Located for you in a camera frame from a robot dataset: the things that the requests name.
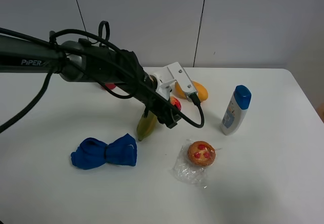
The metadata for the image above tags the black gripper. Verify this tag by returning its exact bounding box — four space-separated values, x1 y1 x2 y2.
131 68 181 129

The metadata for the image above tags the red yellow peach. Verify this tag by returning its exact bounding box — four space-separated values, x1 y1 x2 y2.
170 96 182 111

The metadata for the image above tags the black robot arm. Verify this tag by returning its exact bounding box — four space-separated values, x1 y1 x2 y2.
1 28 181 128

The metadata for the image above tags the corn cob with husk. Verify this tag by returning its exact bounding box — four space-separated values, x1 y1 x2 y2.
136 111 157 141

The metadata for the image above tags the yellow mango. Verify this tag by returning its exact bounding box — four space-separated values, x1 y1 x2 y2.
174 81 208 102

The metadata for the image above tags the fruit tart pastry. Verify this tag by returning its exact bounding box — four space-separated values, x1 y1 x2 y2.
187 141 216 167

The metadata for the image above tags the clear plastic wrapper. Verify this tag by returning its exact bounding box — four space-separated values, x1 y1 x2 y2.
171 139 221 188

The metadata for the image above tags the red soda can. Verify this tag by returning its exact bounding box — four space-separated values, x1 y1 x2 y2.
100 84 116 91

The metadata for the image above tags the white blue shampoo bottle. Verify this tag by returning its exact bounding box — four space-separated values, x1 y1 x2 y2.
221 85 252 135

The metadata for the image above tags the blue folded cloth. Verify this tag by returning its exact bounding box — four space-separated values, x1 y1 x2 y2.
70 134 137 170

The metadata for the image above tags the black camera cable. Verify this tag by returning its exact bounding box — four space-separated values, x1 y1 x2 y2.
161 93 205 129

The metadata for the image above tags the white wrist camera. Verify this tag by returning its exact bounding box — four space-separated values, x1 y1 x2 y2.
150 62 197 100

